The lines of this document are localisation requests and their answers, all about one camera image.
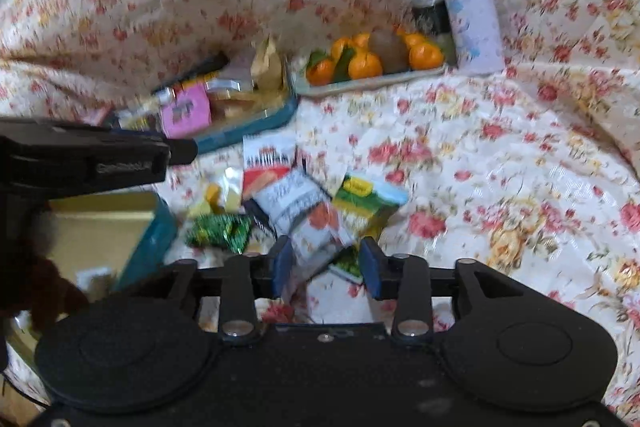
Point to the green foil snack packet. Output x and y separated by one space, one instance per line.
217 229

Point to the white fruit plate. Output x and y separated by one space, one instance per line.
350 85

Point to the dark coffee can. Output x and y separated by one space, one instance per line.
432 19

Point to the red white snack packet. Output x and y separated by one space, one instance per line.
267 157

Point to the teal tin tray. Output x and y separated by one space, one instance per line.
250 127

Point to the grey white snack packet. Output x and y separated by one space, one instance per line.
320 232

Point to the yellow white snack packet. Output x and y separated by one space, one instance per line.
220 197

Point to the teal tin box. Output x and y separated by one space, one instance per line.
110 227

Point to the green clear snack packet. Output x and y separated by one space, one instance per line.
347 266

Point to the gold paper bag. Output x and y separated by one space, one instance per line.
267 67

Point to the pink snack packet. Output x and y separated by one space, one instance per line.
185 112

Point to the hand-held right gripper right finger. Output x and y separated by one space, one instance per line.
372 269

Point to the floral sofa cover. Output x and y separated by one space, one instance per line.
500 157

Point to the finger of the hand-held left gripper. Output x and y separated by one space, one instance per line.
165 152

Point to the brown kiwi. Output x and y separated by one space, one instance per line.
390 49

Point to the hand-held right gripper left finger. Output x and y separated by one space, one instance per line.
282 267

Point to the black white snack packet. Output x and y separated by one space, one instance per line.
292 199

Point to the green yellow snack packet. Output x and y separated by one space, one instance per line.
367 202

